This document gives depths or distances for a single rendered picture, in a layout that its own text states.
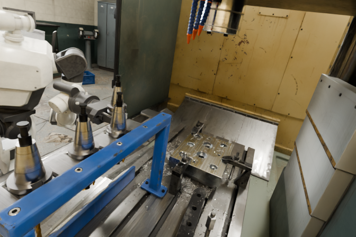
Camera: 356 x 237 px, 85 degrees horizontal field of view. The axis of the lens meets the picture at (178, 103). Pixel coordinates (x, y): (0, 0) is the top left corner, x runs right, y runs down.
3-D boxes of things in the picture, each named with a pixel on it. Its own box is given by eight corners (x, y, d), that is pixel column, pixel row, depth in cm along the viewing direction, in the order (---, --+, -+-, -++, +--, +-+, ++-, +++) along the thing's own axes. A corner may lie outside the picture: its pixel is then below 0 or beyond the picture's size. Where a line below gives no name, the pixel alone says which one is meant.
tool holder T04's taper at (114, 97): (119, 108, 63) (121, 89, 61) (107, 106, 64) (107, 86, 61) (126, 104, 67) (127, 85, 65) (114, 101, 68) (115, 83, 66)
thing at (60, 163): (36, 166, 38) (35, 163, 38) (61, 153, 42) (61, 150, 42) (60, 181, 35) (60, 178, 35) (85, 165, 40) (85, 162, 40)
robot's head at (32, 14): (3, 29, 71) (0, 6, 68) (29, 31, 78) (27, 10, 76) (12, 31, 68) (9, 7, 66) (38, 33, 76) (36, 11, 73)
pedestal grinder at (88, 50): (81, 71, 542) (80, 27, 502) (78, 67, 568) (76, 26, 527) (98, 71, 572) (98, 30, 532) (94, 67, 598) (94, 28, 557)
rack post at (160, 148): (140, 188, 76) (147, 120, 65) (147, 179, 81) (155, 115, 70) (162, 199, 73) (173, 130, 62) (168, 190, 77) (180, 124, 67)
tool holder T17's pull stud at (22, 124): (21, 146, 30) (18, 127, 29) (17, 142, 31) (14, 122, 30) (34, 143, 31) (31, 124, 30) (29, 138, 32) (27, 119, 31)
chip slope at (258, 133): (146, 146, 150) (149, 116, 141) (181, 118, 208) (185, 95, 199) (267, 199, 119) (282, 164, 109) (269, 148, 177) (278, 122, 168)
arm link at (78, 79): (61, 73, 96) (65, 46, 93) (81, 76, 101) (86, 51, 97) (61, 81, 87) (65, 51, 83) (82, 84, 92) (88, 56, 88)
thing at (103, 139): (83, 142, 47) (83, 139, 47) (100, 133, 52) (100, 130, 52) (105, 152, 45) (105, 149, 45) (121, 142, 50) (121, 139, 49)
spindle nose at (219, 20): (240, 36, 65) (250, -4, 61) (194, 28, 68) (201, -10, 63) (237, 36, 80) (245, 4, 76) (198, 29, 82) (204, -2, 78)
